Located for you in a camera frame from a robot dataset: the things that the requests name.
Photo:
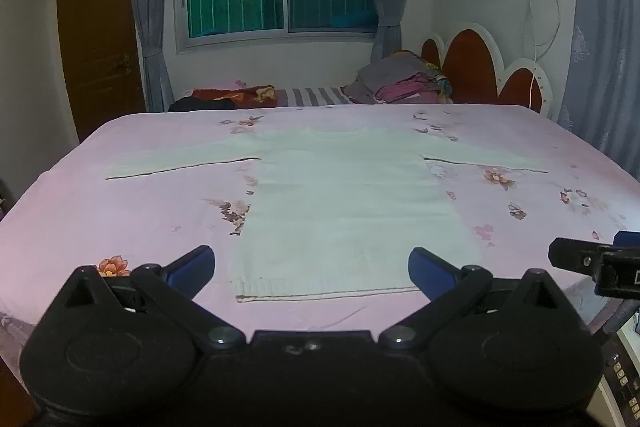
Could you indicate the white knit sweater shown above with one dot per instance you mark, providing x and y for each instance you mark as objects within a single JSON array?
[{"x": 345, "y": 212}]

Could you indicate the red and white headboard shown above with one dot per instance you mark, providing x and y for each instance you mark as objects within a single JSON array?
[{"x": 480, "y": 67}]

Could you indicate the pink floral bed sheet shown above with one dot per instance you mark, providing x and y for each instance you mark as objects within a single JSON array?
[{"x": 125, "y": 217}]

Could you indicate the grey striped pillow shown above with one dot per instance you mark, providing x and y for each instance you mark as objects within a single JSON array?
[{"x": 312, "y": 97}]

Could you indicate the pile of folded clothes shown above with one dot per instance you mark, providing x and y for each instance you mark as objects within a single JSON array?
[{"x": 400, "y": 82}]

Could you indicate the red floral cloth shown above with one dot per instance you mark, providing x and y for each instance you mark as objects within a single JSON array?
[{"x": 235, "y": 96}]

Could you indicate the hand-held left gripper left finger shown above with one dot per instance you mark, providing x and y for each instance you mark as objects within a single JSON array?
[{"x": 192, "y": 264}]

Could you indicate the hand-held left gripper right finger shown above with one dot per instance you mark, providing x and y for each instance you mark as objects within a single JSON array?
[{"x": 430, "y": 270}]

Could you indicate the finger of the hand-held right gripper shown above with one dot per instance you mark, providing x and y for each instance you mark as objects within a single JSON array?
[
  {"x": 628, "y": 238},
  {"x": 572, "y": 256}
]

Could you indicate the brown wooden door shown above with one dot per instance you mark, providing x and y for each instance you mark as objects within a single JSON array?
[{"x": 97, "y": 37}]

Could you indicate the black cloth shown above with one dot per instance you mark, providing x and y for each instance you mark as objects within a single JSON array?
[{"x": 200, "y": 105}]

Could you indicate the white appliance control panel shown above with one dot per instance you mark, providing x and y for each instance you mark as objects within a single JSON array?
[{"x": 622, "y": 372}]

